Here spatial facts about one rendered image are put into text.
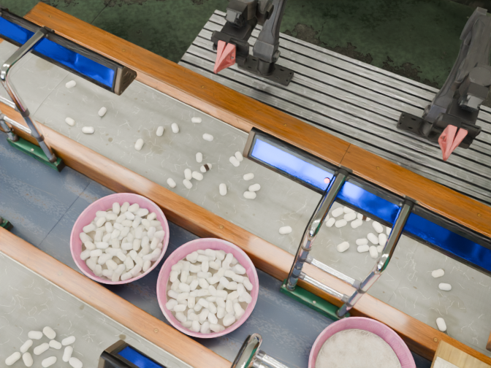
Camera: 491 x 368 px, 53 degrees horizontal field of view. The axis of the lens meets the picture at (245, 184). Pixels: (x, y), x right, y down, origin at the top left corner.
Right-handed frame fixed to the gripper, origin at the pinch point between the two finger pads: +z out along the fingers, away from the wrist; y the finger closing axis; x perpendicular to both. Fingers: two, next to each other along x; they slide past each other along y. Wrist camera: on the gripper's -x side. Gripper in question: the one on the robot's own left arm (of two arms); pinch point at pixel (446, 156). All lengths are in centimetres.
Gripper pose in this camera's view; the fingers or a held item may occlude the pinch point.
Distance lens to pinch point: 123.5
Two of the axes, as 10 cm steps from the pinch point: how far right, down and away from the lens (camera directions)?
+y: 9.1, 3.9, -1.7
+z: -4.2, 8.0, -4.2
